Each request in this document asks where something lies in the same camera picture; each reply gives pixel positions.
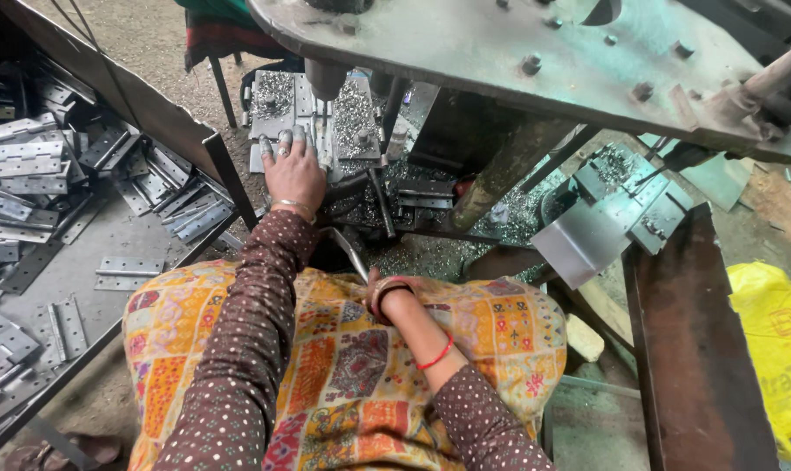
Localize person's right hand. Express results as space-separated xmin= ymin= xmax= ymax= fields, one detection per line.
xmin=367 ymin=266 xmax=437 ymax=295

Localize person's left hand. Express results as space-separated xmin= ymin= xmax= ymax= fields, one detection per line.
xmin=258 ymin=125 xmax=328 ymax=220

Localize steel hinge workpiece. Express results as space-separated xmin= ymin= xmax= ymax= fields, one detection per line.
xmin=249 ymin=121 xmax=334 ymax=176

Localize steel lever handle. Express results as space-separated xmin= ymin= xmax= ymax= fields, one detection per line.
xmin=318 ymin=225 xmax=372 ymax=285

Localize silver wrist bangle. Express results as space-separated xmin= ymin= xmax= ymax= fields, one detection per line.
xmin=269 ymin=199 xmax=318 ymax=223

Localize brown and gold bangles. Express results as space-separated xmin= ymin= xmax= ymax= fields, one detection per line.
xmin=367 ymin=275 xmax=415 ymax=326

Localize heap of metal shavings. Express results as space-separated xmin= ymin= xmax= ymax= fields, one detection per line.
xmin=324 ymin=157 xmax=566 ymax=283

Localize steel jig work table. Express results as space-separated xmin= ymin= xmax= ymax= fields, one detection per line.
xmin=242 ymin=68 xmax=386 ymax=185

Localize black steel rod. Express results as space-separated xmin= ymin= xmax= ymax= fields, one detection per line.
xmin=367 ymin=167 xmax=398 ymax=240

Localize stack of flat steel bars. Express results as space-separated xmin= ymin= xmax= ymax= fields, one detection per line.
xmin=395 ymin=178 xmax=457 ymax=212

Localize dark drill spindle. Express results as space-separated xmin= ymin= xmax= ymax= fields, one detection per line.
xmin=304 ymin=58 xmax=349 ymax=102

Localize orange patterned garment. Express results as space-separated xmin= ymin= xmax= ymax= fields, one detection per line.
xmin=122 ymin=260 xmax=568 ymax=471

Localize black metal stool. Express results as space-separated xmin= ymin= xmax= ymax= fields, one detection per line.
xmin=206 ymin=52 xmax=247 ymax=130

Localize rusty metal column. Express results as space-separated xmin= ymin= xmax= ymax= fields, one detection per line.
xmin=449 ymin=116 xmax=576 ymax=233

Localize plaid and green cloth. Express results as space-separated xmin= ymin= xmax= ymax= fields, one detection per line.
xmin=173 ymin=0 xmax=298 ymax=73

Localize pale stone block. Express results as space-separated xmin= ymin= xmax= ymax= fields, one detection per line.
xmin=564 ymin=313 xmax=606 ymax=364

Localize grey metal tray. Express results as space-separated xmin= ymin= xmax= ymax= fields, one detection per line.
xmin=0 ymin=0 xmax=260 ymax=465

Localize pile of steel hinges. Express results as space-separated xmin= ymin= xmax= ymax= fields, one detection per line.
xmin=0 ymin=59 xmax=236 ymax=433

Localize rusty metal chute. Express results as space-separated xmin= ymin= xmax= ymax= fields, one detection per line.
xmin=621 ymin=203 xmax=782 ymax=471

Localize brown sandal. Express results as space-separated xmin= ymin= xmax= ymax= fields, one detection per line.
xmin=3 ymin=433 xmax=125 ymax=471

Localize yellow plastic bag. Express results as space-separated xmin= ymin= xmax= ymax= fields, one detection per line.
xmin=726 ymin=262 xmax=791 ymax=463

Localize red thread bracelet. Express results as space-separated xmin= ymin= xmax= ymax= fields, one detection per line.
xmin=415 ymin=330 xmax=455 ymax=371

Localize grey sheet metal bracket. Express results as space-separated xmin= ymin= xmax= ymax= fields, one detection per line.
xmin=529 ymin=143 xmax=695 ymax=290

